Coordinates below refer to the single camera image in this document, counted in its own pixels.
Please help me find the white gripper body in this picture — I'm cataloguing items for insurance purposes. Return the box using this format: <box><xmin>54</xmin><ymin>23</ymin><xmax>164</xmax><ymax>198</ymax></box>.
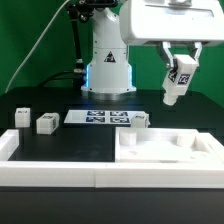
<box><xmin>119</xmin><ymin>0</ymin><xmax>224</xmax><ymax>46</ymax></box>

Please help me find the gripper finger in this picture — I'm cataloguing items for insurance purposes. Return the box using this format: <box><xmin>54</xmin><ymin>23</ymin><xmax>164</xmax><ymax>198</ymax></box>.
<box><xmin>156</xmin><ymin>41</ymin><xmax>177</xmax><ymax>70</ymax></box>
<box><xmin>187</xmin><ymin>42</ymin><xmax>202</xmax><ymax>72</ymax></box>

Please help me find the white square table top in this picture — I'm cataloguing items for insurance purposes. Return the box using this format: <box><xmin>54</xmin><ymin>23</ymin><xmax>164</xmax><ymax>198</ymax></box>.
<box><xmin>115</xmin><ymin>127</ymin><xmax>224</xmax><ymax>164</ymax></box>

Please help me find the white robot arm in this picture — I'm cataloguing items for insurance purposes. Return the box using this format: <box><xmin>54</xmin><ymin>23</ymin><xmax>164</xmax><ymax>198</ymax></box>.
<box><xmin>66</xmin><ymin>0</ymin><xmax>224</xmax><ymax>105</ymax></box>

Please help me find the white U-shaped fence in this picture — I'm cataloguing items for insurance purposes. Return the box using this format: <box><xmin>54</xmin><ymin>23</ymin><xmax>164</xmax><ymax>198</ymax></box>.
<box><xmin>0</xmin><ymin>129</ymin><xmax>224</xmax><ymax>188</ymax></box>

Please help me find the black cable bundle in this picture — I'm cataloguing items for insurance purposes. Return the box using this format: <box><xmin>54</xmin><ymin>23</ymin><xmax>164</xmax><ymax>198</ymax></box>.
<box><xmin>39</xmin><ymin>3</ymin><xmax>88</xmax><ymax>88</ymax></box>

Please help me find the white cable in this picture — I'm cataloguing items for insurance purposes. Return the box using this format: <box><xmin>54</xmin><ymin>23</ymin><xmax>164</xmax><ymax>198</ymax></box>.
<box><xmin>3</xmin><ymin>0</ymin><xmax>72</xmax><ymax>94</ymax></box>

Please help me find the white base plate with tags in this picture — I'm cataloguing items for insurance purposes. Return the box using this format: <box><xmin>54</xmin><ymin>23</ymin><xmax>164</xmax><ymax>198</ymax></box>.
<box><xmin>63</xmin><ymin>109</ymin><xmax>148</xmax><ymax>125</ymax></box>

